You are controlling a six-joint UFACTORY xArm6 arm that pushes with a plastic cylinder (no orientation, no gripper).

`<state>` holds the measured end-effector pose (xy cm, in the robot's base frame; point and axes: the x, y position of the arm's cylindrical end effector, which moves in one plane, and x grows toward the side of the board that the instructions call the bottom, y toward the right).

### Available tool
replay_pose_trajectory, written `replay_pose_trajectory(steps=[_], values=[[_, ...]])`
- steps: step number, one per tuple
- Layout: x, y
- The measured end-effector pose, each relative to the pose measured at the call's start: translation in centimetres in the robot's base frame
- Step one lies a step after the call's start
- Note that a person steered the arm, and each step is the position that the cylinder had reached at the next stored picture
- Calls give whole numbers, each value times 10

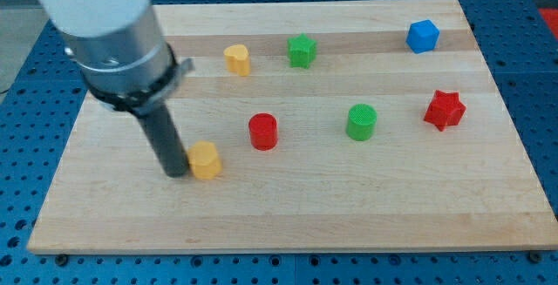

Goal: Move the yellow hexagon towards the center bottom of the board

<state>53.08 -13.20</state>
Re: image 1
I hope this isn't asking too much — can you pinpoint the silver cylindrical wrist flange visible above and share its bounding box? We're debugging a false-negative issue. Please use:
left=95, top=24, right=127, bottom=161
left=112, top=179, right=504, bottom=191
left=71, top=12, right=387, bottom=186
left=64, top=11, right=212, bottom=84
left=62, top=6, right=194, bottom=116

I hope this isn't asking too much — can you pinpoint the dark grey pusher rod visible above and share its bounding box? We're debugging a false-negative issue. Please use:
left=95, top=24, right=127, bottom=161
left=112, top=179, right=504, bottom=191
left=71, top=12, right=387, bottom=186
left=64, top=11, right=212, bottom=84
left=137, top=104, right=189, bottom=178

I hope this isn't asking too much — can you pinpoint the yellow hexagon block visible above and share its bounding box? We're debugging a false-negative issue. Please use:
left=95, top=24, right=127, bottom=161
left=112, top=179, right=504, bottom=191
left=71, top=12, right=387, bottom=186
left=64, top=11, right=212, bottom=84
left=187, top=140, right=222, bottom=180

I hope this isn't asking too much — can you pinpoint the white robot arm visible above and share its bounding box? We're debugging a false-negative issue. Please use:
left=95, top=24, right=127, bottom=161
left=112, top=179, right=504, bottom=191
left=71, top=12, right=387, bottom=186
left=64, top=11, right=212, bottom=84
left=39, top=0, right=194, bottom=177

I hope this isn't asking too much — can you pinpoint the wooden board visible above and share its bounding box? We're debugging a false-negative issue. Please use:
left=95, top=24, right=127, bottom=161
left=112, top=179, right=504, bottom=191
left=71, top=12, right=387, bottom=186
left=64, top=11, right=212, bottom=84
left=28, top=0, right=557, bottom=254

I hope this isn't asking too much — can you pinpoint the red cylinder block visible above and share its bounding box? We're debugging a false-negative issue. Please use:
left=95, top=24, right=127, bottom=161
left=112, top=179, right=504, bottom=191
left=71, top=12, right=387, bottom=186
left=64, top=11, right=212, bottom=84
left=248, top=113, right=278, bottom=151

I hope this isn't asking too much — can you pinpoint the yellow heart block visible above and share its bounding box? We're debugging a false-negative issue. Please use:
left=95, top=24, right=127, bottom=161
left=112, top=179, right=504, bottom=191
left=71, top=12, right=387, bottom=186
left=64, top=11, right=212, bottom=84
left=223, top=44, right=251, bottom=77

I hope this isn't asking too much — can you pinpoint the green star block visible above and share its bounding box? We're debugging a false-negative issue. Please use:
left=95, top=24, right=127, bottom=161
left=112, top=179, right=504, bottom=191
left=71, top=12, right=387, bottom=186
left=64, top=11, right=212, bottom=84
left=287, top=34, right=317, bottom=69

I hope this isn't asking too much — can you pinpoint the green cylinder block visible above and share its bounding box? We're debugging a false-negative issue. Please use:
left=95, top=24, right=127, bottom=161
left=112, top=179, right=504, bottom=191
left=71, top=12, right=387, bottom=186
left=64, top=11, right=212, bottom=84
left=345, top=104, right=378, bottom=141

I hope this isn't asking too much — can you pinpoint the blue cube block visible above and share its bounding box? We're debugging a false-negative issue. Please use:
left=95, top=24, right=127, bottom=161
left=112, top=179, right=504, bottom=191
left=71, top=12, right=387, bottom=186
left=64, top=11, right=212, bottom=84
left=405, top=19, right=439, bottom=54

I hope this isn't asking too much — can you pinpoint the red star block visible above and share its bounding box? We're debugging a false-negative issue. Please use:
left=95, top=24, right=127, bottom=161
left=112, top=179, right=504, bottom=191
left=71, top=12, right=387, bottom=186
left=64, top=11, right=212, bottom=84
left=423, top=90, right=466, bottom=132

